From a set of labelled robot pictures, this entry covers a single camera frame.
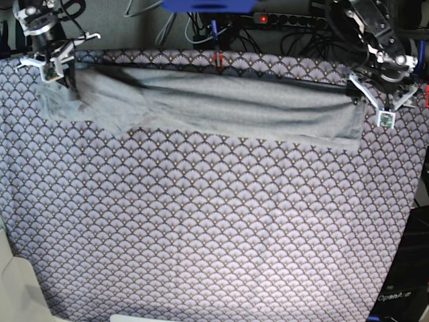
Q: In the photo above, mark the light grey T-shirt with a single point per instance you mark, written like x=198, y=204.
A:
x=118, y=99

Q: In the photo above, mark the white board at corner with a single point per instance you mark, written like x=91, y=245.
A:
x=21, y=295

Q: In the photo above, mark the fan-patterned purple tablecloth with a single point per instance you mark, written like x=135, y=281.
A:
x=190, y=226

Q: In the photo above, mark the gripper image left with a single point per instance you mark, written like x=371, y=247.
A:
x=47, y=45

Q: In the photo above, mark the red clamp at right edge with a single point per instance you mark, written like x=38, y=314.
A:
x=427, y=96

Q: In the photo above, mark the red black table clamp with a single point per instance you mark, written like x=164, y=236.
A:
x=217, y=60

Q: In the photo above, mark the black OpenArm box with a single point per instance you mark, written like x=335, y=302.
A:
x=404, y=296

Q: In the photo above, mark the black power strip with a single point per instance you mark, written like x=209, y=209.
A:
x=302, y=21

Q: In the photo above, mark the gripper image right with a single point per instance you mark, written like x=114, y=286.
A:
x=397, y=86

